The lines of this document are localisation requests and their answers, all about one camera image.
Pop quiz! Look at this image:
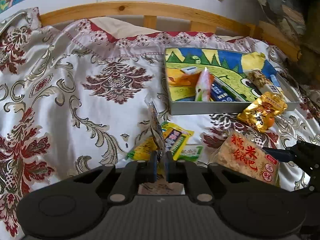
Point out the nut bar snack pack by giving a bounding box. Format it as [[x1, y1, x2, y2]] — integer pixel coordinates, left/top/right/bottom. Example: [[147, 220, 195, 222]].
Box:
[[246, 69, 280, 94]]

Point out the blue snack stick pack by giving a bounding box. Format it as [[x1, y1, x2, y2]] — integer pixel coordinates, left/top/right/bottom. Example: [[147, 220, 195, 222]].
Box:
[[210, 79, 246, 102]]

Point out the yellow snack packet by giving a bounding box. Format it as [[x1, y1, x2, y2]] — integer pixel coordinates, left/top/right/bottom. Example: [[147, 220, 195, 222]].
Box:
[[127, 121, 194, 161]]

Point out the white pink barcode snack pack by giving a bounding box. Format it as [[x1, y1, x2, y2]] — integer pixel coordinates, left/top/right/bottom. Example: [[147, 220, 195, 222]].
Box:
[[178, 144, 203, 162]]

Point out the gold foil snack bag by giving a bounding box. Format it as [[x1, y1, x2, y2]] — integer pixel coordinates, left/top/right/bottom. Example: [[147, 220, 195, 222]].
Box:
[[237, 92, 287, 133]]

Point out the dark foil snack packet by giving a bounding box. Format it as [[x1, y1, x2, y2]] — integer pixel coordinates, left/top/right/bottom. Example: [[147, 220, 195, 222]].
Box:
[[147, 100, 165, 162]]

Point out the small orange fruit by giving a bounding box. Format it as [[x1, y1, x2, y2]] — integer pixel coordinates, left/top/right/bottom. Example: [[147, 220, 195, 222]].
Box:
[[265, 115, 274, 128]]

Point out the grey tray with drawing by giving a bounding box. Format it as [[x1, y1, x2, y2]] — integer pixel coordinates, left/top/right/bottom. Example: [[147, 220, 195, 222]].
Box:
[[165, 47, 299, 115]]

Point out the patterned grey cloth hanging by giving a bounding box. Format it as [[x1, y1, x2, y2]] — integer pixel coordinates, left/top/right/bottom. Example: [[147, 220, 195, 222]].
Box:
[[257, 0, 306, 43]]

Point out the floral satin bed cover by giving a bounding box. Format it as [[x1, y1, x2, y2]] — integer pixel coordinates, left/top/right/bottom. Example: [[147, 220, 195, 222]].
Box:
[[1, 8, 319, 239]]

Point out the rice cracker snack pack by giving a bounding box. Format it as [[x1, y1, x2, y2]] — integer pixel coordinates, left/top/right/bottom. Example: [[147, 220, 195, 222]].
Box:
[[209, 129, 279, 185]]

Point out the white green orange snack pack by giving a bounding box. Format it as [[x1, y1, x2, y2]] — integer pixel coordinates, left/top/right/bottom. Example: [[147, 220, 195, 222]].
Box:
[[195, 67, 214, 102]]

